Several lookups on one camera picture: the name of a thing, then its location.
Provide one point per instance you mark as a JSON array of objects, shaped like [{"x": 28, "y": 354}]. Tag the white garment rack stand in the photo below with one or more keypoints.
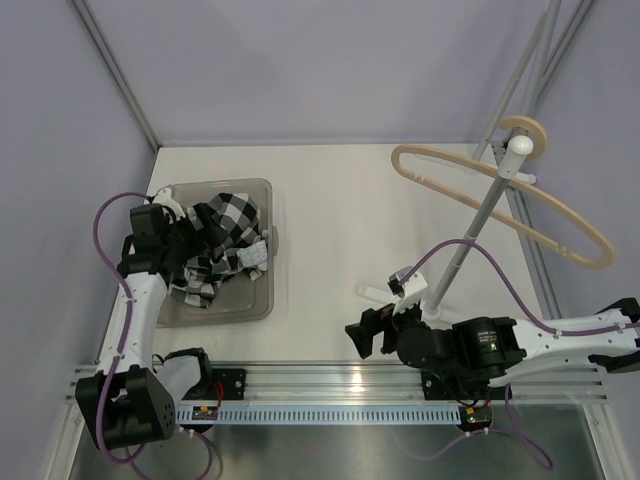
[{"x": 528, "y": 136}]

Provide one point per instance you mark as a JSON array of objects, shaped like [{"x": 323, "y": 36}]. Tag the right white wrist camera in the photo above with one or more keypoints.
[{"x": 409, "y": 292}]

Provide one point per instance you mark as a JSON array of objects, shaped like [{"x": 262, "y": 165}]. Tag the clear plastic bin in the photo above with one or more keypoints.
[{"x": 239, "y": 299}]

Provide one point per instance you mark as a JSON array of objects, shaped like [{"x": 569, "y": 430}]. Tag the left corner frame post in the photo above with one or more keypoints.
[{"x": 89, "y": 22}]

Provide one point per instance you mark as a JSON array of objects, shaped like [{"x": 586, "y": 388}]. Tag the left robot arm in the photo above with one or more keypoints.
[{"x": 127, "y": 401}]

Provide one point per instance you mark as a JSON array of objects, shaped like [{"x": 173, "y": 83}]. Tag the white slotted cable duct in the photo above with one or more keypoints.
[{"x": 318, "y": 415}]

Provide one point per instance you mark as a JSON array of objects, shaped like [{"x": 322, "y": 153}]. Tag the corner frame post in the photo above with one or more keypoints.
[
  {"x": 89, "y": 22},
  {"x": 550, "y": 75}
]

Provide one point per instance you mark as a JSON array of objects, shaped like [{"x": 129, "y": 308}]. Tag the right corner frame post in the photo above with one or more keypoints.
[{"x": 550, "y": 75}]

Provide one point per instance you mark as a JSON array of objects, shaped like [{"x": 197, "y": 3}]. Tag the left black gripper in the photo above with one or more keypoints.
[{"x": 200, "y": 242}]

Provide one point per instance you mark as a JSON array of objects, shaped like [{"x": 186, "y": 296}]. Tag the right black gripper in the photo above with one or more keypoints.
[{"x": 375, "y": 321}]

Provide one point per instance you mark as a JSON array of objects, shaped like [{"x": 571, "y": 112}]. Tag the aluminium mounting rail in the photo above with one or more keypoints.
[{"x": 349, "y": 383}]

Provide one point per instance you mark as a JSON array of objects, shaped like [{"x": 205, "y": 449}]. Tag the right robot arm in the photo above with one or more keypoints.
[{"x": 473, "y": 358}]

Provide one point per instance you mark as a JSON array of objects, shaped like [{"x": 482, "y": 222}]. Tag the black white checkered shirt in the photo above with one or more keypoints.
[{"x": 234, "y": 244}]

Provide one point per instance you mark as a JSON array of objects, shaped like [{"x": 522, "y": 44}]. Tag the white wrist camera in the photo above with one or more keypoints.
[
  {"x": 169, "y": 206},
  {"x": 409, "y": 292}
]

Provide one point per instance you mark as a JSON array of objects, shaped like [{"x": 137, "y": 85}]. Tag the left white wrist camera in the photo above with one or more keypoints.
[{"x": 169, "y": 206}]

